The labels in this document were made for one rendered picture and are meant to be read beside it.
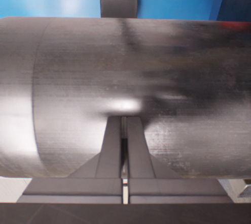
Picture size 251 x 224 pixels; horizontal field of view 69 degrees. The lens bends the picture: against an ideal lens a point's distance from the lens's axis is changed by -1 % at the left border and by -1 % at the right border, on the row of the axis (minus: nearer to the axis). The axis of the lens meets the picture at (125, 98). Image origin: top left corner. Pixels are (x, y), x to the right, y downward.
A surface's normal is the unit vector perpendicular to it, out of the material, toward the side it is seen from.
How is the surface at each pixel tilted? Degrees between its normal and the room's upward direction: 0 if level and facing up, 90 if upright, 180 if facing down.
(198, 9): 90
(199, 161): 90
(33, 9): 90
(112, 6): 90
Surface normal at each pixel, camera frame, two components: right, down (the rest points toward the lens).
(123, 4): 0.01, 0.59
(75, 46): 0.03, -0.43
